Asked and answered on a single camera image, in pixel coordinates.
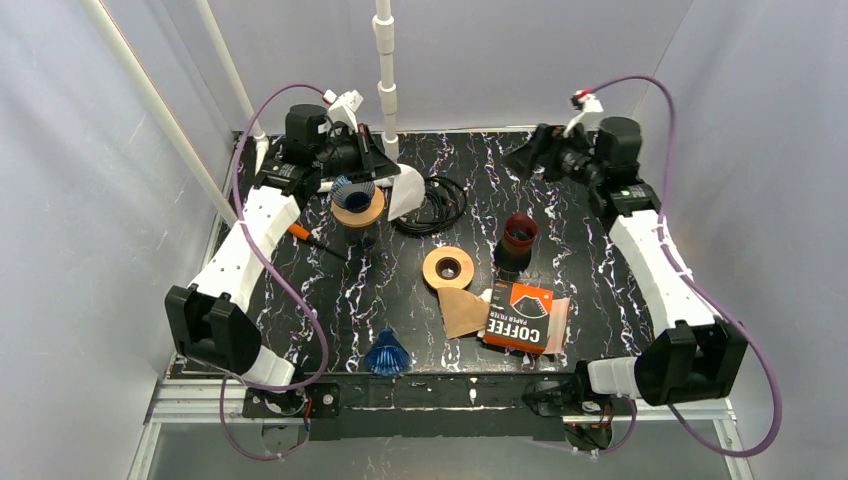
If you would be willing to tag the orange handled screwdriver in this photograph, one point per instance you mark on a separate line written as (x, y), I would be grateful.
(305, 235)

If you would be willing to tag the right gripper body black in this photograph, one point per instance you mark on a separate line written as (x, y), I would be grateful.
(548, 153)

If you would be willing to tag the brown paper coffee filters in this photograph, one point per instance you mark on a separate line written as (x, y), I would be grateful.
(558, 323)

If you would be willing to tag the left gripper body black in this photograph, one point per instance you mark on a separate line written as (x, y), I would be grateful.
(365, 156)

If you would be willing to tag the orange coffee filter box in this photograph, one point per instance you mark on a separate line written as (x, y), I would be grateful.
(518, 317)

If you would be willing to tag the loose brown paper filter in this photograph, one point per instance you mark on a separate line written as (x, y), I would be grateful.
(463, 313)

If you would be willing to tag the black red dripper cup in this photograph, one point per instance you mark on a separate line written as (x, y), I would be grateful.
(513, 252)

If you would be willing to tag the glass carafe with brown collar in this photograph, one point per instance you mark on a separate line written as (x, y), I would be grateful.
(361, 240)

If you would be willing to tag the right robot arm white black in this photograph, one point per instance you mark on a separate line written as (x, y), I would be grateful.
(695, 354)

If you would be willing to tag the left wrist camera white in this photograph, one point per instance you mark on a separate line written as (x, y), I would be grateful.
(342, 108)

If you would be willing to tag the white pvc pipe frame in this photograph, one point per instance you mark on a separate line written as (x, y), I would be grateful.
(149, 109)

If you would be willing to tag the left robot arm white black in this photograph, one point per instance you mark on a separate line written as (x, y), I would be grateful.
(209, 318)

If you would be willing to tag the white paper coffee filter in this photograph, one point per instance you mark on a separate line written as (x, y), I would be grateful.
(407, 192)

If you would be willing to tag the blue plastic dripper cone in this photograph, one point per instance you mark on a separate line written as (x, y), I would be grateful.
(354, 197)

